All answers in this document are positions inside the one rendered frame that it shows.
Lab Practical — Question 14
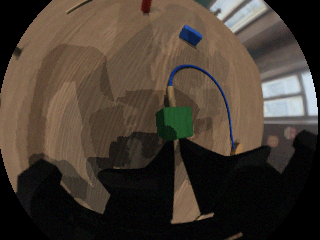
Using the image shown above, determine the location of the red block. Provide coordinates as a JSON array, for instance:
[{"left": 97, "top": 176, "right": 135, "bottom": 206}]
[{"left": 141, "top": 0, "right": 152, "bottom": 13}]

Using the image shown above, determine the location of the blue block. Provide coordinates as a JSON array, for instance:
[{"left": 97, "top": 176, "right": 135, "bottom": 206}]
[{"left": 179, "top": 25, "right": 203, "bottom": 47}]

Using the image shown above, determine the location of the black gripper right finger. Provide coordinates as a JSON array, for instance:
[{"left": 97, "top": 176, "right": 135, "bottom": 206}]
[{"left": 179, "top": 137, "right": 272, "bottom": 216}]

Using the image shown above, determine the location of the green block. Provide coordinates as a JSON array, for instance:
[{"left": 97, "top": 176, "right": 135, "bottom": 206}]
[{"left": 156, "top": 107, "right": 193, "bottom": 140}]

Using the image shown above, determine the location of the round wooden button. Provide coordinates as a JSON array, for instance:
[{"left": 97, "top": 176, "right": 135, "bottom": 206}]
[{"left": 231, "top": 143, "right": 243, "bottom": 156}]

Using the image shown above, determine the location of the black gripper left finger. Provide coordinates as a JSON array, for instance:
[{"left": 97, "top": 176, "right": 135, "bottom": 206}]
[{"left": 97, "top": 140, "right": 175, "bottom": 220}]

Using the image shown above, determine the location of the short wooden cylinder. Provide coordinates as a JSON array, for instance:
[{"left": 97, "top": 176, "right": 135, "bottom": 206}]
[{"left": 12, "top": 47, "right": 21, "bottom": 57}]

